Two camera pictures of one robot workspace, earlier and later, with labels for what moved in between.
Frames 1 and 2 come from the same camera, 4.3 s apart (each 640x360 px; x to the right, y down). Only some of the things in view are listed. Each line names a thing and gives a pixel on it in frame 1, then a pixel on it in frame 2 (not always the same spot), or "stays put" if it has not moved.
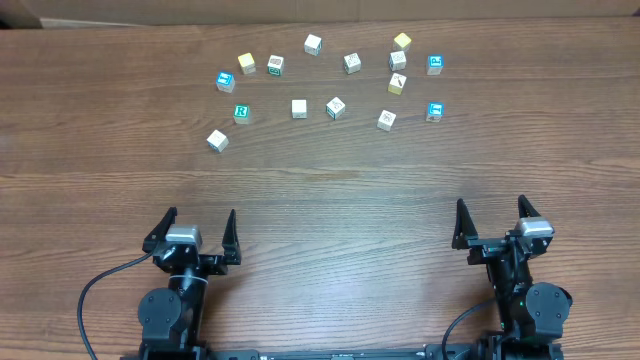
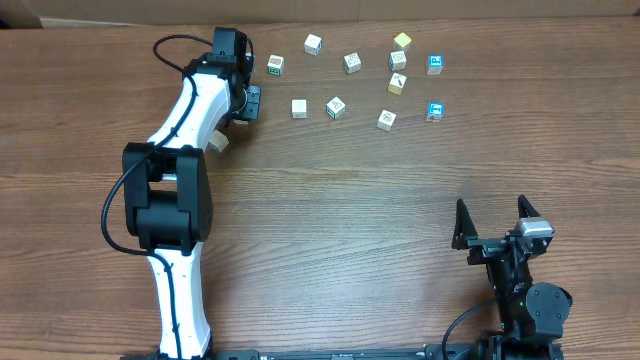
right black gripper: (485, 249) stays put
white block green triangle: (335, 108) stays put
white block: (217, 141) stays put
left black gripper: (218, 264) to (252, 106)
